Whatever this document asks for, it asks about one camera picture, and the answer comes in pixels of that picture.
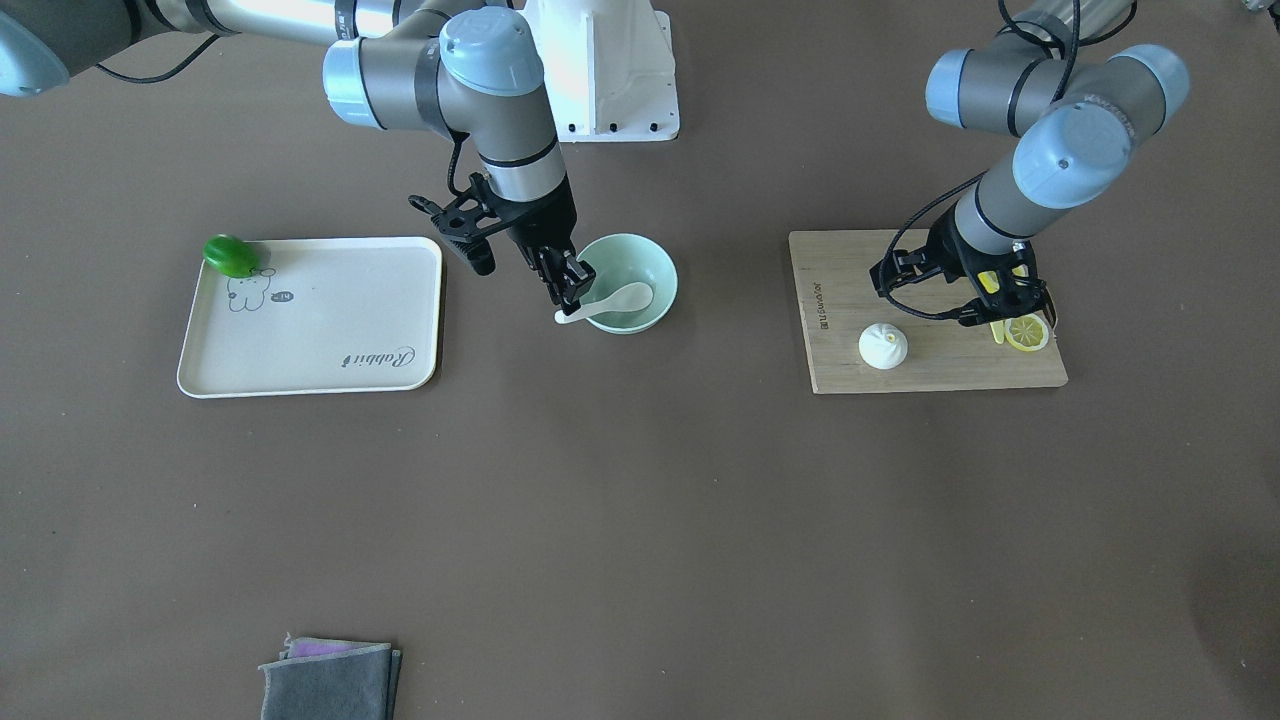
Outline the mint green bowl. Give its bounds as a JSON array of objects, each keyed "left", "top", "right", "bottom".
[{"left": 579, "top": 233, "right": 678, "bottom": 334}]

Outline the wooden cutting board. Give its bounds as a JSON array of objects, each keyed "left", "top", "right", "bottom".
[{"left": 788, "top": 229, "right": 1068, "bottom": 395}]

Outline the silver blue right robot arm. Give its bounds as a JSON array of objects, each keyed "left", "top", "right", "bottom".
[{"left": 1, "top": 1, "right": 595, "bottom": 315}]

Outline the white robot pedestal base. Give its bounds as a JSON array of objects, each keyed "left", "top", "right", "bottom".
[{"left": 520, "top": 1, "right": 681, "bottom": 143}]

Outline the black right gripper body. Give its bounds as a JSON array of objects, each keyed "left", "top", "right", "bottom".
[{"left": 500, "top": 179, "right": 579, "bottom": 273}]

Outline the grey folded cloth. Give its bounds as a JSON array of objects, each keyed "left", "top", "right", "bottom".
[{"left": 259, "top": 635, "right": 402, "bottom": 719}]

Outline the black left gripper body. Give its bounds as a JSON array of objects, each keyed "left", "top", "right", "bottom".
[{"left": 928, "top": 208, "right": 1043, "bottom": 301}]

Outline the yellow plastic knife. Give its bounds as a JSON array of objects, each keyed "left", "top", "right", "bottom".
[{"left": 979, "top": 270, "right": 1006, "bottom": 345}]

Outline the green pepper toy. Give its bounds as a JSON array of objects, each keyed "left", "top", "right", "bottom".
[{"left": 202, "top": 234, "right": 261, "bottom": 279}]

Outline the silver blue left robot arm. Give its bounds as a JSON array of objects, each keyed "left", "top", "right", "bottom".
[{"left": 887, "top": 1, "right": 1190, "bottom": 325}]

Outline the cream rabbit print tray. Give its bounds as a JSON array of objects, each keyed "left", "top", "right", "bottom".
[{"left": 175, "top": 236, "right": 445, "bottom": 398}]

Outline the white ceramic soup spoon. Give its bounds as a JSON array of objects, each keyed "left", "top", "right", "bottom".
[{"left": 554, "top": 282, "right": 654, "bottom": 324}]

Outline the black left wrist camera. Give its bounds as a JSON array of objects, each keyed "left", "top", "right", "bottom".
[{"left": 869, "top": 249, "right": 943, "bottom": 299}]

